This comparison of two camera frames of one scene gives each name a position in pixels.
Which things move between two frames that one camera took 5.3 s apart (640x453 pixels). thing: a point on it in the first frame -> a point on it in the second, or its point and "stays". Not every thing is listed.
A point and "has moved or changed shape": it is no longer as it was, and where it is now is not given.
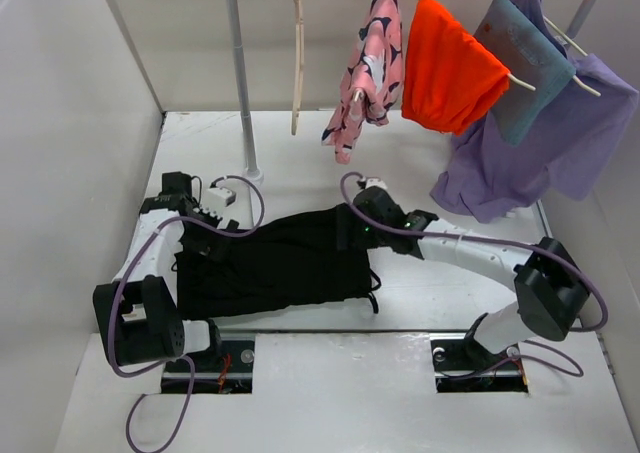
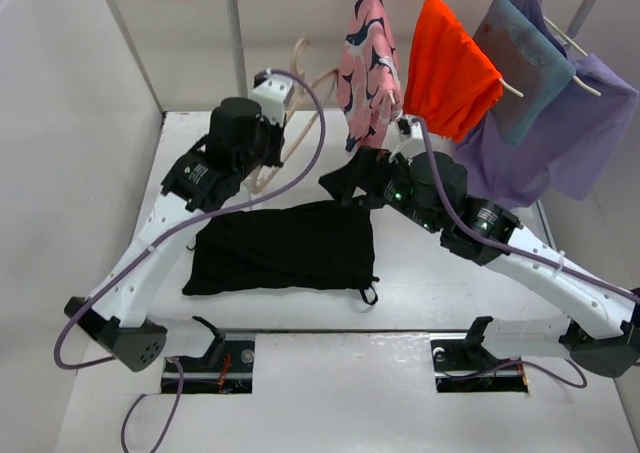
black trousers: (278, 264) has moved or changed shape
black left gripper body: (203, 240) -> (266, 152)
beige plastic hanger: (299, 47) -> (265, 182)
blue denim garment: (539, 71) stays
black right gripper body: (364, 235) -> (391, 183)
